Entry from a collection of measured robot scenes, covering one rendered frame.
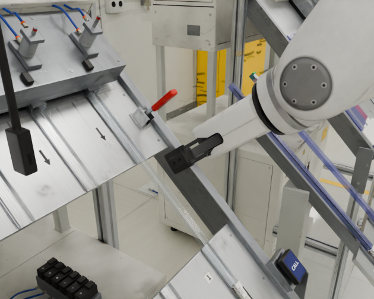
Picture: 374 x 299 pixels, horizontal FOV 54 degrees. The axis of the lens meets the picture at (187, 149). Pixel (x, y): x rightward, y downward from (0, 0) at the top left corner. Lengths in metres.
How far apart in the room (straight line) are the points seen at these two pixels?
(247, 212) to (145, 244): 0.61
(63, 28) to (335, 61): 0.47
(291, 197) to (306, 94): 0.59
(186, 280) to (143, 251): 1.37
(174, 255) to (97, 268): 0.99
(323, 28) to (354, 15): 0.02
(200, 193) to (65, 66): 0.33
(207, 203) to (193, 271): 0.15
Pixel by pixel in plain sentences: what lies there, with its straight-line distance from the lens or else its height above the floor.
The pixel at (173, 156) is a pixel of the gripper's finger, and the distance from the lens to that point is 0.52.
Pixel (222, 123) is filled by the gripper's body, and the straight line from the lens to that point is 0.45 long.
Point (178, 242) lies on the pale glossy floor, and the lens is 1.99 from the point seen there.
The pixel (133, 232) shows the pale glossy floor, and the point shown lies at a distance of 2.08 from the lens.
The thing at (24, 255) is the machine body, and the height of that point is 0.62.
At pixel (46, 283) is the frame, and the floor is 0.65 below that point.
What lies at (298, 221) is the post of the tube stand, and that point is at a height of 0.73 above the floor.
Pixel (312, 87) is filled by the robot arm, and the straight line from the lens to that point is 0.33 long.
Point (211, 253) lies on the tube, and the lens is 0.63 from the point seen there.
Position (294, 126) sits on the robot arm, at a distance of 0.44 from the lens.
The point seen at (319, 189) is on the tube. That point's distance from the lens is 0.77.
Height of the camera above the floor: 1.25
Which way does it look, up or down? 25 degrees down
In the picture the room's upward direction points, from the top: straight up
